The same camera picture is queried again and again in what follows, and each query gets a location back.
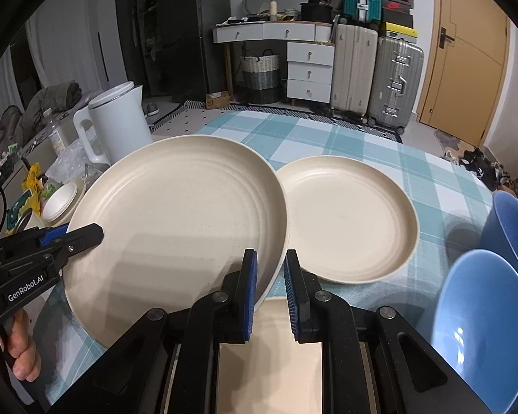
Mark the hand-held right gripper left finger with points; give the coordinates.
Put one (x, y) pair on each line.
(248, 297)

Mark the scattered sneakers group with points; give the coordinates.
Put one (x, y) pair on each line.
(479, 166)

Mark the white drawer desk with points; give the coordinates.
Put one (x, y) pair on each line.
(306, 56)

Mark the blue bowl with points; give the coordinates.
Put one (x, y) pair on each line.
(513, 233)
(479, 323)

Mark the clear plastic bag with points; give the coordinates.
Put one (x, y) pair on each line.
(71, 159)

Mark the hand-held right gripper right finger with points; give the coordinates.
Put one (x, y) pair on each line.
(291, 297)

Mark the yellow shoe box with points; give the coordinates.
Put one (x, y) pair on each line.
(397, 31)

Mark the beige suitcase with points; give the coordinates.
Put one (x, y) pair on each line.
(354, 69)

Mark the person's left hand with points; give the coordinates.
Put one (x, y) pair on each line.
(23, 353)

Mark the plain black shoe box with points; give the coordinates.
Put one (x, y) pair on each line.
(397, 17)

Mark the yellow green packaging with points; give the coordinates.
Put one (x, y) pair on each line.
(30, 194)

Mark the grey clothes pile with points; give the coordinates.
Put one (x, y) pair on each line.
(43, 99)

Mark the white electric kettle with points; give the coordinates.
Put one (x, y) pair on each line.
(121, 125)

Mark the wooden door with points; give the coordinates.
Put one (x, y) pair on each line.
(466, 51)

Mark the black storage box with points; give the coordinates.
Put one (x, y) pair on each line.
(315, 12)

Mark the silver suitcase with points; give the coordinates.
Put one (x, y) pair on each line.
(395, 82)

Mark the small cardboard box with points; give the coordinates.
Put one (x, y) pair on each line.
(218, 100)

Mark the black refrigerator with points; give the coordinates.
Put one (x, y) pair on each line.
(190, 30)

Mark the grey doormat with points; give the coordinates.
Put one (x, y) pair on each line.
(449, 140)

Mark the clear plastic bottle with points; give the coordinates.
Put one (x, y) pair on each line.
(57, 136)

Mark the dotted floor mat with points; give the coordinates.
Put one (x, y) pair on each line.
(185, 118)

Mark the white bottle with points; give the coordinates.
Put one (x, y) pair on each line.
(273, 11)

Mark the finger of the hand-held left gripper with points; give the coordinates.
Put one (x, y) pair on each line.
(84, 237)
(55, 235)

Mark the woven laundry basket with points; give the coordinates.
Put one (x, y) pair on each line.
(261, 77)

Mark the red logo shoe box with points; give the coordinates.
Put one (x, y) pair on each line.
(397, 6)

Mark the white curtain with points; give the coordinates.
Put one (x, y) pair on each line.
(112, 51)

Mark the small cream bowl stack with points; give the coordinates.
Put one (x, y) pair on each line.
(60, 202)

